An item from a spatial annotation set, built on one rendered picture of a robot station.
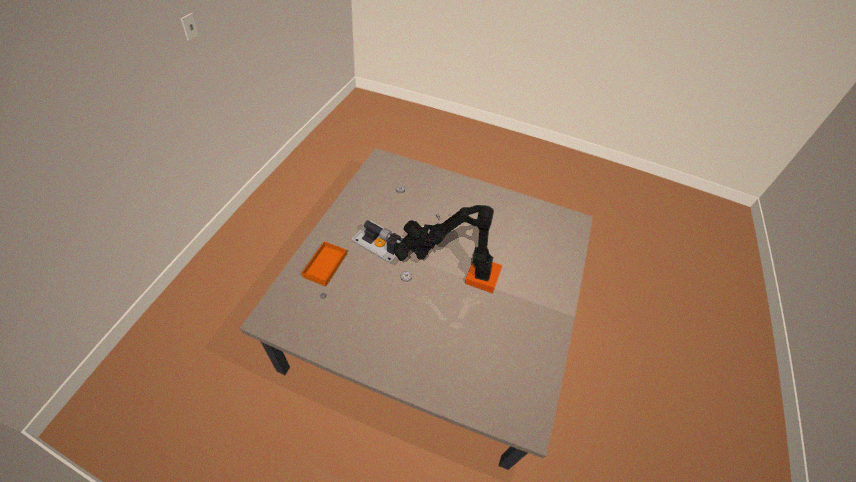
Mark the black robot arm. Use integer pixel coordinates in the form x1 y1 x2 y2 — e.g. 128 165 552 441
403 205 494 282

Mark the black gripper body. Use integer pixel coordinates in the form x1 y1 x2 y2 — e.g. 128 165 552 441
393 235 421 261

